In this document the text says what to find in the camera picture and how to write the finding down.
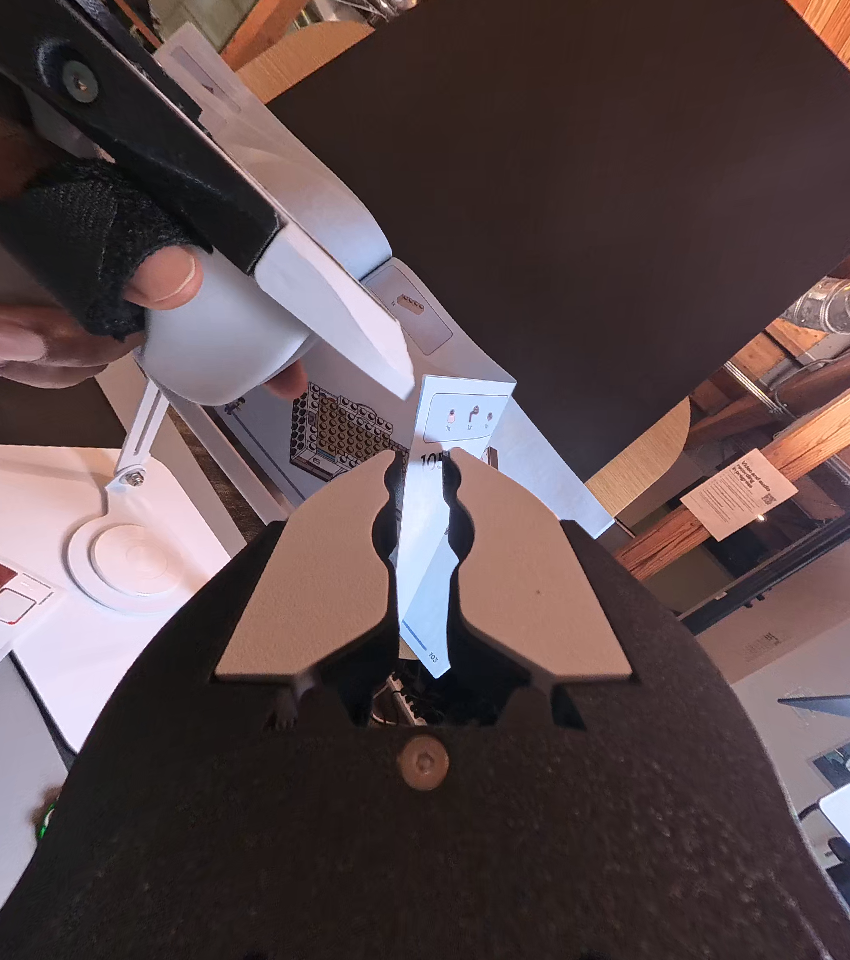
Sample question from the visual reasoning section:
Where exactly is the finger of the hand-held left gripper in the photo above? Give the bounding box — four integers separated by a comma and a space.
252, 221, 416, 400

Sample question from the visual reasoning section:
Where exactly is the dark brown board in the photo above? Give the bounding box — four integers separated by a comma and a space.
267, 0, 850, 481

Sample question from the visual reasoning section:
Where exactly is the instruction booklet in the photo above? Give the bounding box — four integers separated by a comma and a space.
153, 21, 615, 681

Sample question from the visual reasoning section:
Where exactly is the white book stand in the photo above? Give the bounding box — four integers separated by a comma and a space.
0, 21, 692, 751

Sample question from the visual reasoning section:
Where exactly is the person's left hand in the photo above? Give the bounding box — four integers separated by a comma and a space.
0, 75, 307, 402

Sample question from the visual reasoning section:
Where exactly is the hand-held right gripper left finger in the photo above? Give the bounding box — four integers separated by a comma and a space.
213, 450, 407, 687

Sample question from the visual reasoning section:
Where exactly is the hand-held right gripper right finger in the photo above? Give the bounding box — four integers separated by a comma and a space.
443, 447, 634, 685

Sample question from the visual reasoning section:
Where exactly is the white paper notice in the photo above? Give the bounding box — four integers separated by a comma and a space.
680, 450, 799, 541

